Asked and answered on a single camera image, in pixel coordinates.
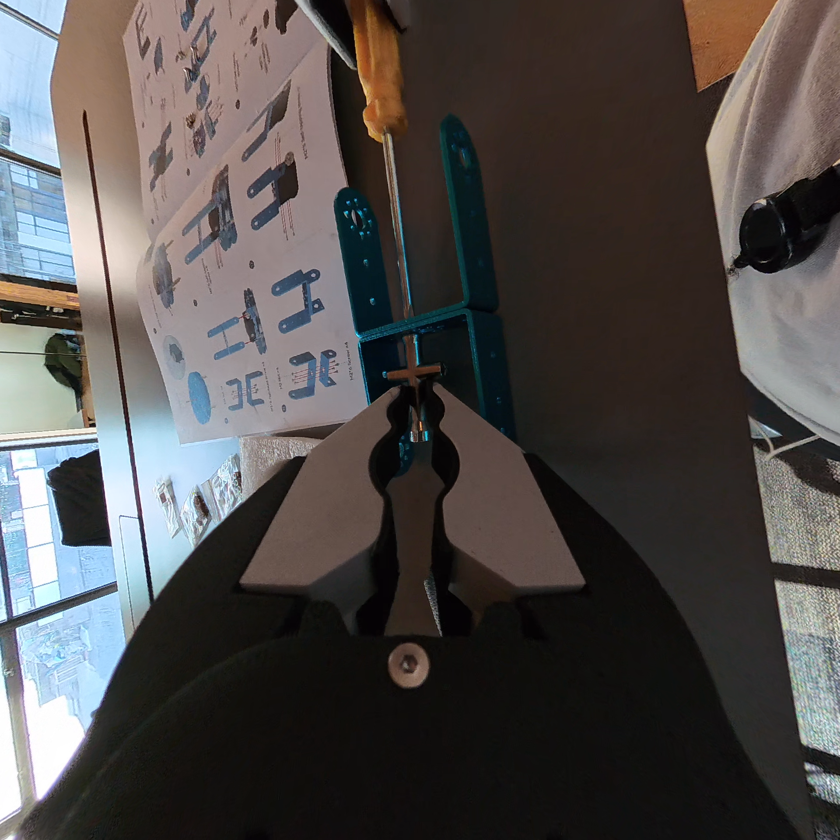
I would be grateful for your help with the pile of small screw bags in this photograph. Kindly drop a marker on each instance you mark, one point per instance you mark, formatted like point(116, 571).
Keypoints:
point(197, 515)

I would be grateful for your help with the person's white shirt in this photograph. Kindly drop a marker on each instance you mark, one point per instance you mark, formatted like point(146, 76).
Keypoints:
point(774, 328)

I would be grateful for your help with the printed instruction sheet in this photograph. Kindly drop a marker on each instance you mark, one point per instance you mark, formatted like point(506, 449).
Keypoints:
point(197, 295)

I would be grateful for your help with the white foam frame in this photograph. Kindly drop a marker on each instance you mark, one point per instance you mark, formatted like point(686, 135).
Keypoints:
point(275, 453)

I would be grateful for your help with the small metal part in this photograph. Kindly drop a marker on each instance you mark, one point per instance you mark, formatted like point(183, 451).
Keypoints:
point(190, 65)

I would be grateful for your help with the silver cross wrench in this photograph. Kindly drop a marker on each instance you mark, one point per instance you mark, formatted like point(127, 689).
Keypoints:
point(415, 373)

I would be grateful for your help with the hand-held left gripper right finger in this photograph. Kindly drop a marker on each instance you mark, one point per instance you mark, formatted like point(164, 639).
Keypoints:
point(512, 525)

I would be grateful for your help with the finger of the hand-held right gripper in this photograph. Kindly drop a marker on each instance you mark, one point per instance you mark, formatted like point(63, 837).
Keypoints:
point(328, 26)
point(397, 13)

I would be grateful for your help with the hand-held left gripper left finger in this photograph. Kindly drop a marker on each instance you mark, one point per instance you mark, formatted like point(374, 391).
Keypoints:
point(315, 525)

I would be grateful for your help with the grey desk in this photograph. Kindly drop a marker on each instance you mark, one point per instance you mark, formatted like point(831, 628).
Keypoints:
point(590, 262)

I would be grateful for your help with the large glass window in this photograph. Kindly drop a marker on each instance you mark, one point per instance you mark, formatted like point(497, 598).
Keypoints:
point(39, 590)

